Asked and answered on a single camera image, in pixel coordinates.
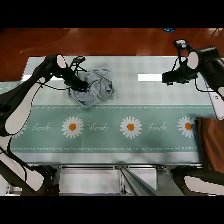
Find brown garment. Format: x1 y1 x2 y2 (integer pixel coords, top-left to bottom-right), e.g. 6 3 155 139
195 117 224 174

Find silver frame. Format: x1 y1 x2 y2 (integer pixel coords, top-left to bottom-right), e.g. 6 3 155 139
6 162 205 197

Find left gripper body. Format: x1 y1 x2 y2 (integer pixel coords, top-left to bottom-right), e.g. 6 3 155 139
65 72 90 93

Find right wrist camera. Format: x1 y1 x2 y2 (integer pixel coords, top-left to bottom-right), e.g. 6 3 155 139
173 39 192 64

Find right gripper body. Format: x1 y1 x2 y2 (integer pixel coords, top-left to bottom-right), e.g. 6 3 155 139
161 67 198 86

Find grey garment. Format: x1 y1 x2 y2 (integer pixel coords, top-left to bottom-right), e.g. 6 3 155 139
68 65 115 108

